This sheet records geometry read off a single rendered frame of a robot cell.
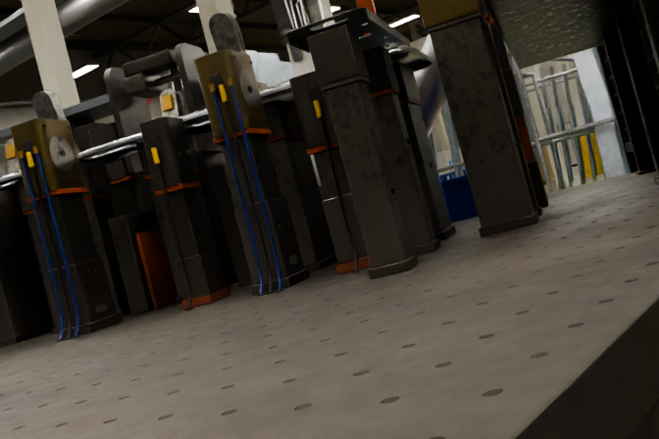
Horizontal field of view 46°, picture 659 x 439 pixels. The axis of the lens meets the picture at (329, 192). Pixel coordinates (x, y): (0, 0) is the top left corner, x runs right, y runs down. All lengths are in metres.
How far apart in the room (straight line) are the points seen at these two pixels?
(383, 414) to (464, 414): 0.04
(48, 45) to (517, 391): 5.62
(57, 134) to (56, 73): 4.48
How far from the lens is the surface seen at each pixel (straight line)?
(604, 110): 7.61
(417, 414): 0.32
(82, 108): 1.85
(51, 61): 5.83
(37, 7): 5.94
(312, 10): 1.52
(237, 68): 1.13
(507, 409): 0.30
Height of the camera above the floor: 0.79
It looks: 1 degrees up
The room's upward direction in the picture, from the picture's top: 15 degrees counter-clockwise
